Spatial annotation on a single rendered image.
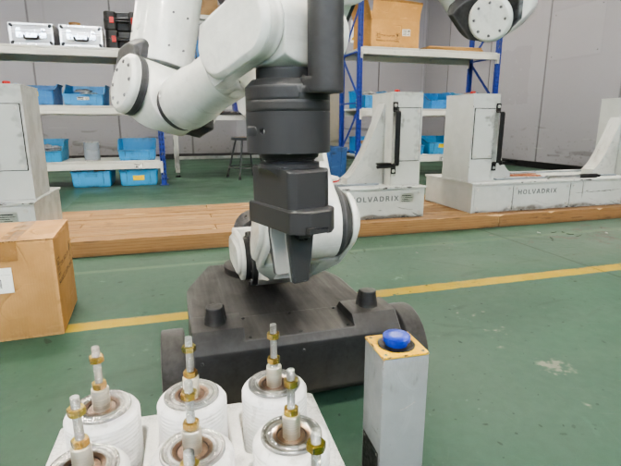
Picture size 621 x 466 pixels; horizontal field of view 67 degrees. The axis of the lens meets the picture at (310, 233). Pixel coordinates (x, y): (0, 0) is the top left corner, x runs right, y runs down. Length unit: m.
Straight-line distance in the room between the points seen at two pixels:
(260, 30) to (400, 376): 0.48
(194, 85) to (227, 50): 0.10
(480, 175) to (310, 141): 2.70
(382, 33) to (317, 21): 5.26
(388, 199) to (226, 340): 1.91
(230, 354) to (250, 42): 0.67
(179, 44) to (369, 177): 2.24
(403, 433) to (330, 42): 0.53
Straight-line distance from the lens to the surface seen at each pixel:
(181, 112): 0.61
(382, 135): 2.88
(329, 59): 0.46
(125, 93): 0.67
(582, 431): 1.20
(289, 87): 0.46
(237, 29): 0.48
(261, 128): 0.47
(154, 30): 0.72
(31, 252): 1.57
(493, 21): 0.96
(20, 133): 2.58
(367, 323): 1.06
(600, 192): 3.72
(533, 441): 1.12
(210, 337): 0.99
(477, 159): 3.11
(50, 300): 1.60
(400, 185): 2.84
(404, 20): 5.89
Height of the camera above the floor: 0.63
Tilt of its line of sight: 13 degrees down
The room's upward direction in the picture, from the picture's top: straight up
